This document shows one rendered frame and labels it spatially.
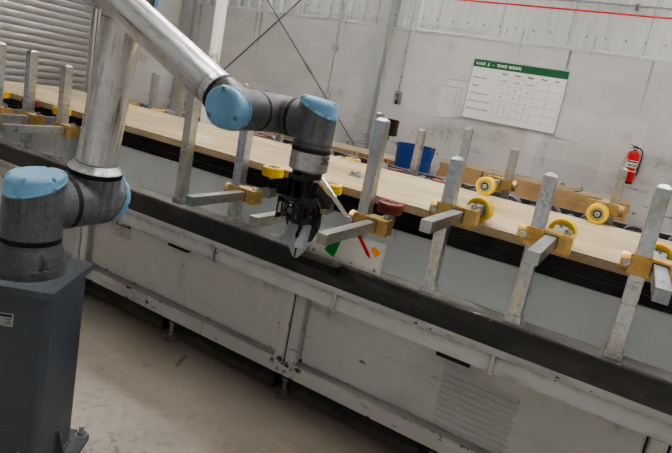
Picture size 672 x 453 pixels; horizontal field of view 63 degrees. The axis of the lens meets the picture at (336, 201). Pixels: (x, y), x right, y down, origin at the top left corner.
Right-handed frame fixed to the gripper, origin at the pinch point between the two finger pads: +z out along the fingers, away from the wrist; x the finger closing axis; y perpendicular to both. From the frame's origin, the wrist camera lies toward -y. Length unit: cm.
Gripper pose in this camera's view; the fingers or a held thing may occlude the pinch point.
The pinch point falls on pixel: (297, 251)
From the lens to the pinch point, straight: 133.2
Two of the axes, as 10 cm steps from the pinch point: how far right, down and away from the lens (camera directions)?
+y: -4.7, 0.9, -8.8
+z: -1.9, 9.6, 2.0
